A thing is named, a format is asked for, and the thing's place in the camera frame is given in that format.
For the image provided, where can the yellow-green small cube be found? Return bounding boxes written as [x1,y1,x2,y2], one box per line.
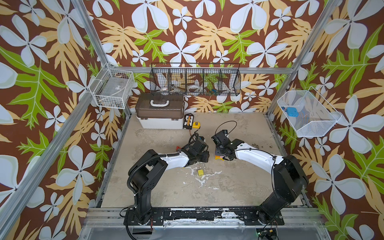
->
[198,169,204,177]

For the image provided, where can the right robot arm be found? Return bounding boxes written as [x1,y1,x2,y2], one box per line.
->
[212,130,309,225]

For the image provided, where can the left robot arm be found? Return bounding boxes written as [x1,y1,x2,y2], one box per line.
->
[127,137,209,224]

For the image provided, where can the yellow tape measure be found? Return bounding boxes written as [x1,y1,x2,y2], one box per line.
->
[192,122,201,129]

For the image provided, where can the black charging board yellow connectors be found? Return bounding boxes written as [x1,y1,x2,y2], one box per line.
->
[183,113,194,130]

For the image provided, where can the brown lid white toolbox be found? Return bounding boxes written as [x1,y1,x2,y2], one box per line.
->
[135,93,185,130]

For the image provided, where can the blue object in basket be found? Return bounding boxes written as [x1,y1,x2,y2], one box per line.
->
[286,107,299,118]

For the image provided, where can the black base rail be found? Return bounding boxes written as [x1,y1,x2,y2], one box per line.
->
[146,206,285,226]

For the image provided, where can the black wire wall basket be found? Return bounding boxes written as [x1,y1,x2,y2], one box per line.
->
[149,63,242,96]

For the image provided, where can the white wire basket right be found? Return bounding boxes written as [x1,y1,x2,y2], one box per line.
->
[278,87,342,138]

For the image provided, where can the white wire basket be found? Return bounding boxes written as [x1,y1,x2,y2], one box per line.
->
[90,64,136,110]
[278,87,342,138]

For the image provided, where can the white wire basket left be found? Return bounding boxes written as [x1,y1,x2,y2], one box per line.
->
[90,64,136,110]

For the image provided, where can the aluminium corner frame post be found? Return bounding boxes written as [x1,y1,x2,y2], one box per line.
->
[266,0,342,116]

